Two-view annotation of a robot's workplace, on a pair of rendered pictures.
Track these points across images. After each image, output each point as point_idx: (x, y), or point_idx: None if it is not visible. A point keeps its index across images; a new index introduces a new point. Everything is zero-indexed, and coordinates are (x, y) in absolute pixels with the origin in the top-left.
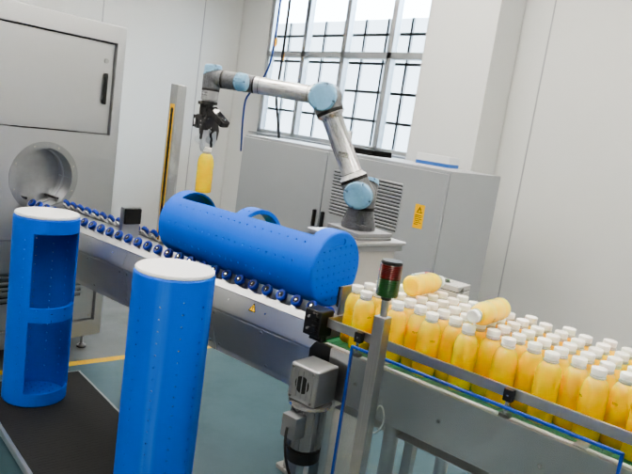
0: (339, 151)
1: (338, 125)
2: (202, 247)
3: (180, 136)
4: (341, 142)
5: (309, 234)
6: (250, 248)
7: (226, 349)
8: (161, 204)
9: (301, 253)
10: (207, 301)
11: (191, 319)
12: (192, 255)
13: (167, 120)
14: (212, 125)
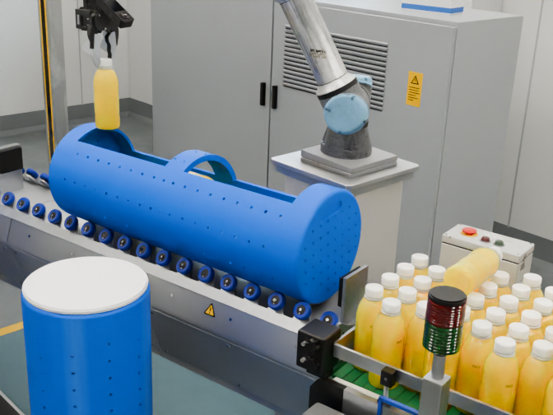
0: (312, 49)
1: (305, 8)
2: (121, 220)
3: (60, 23)
4: (313, 34)
5: (285, 202)
6: (196, 226)
7: (177, 358)
8: (48, 126)
9: (277, 236)
10: (142, 328)
11: (123, 362)
12: (107, 226)
13: (38, 2)
14: (106, 24)
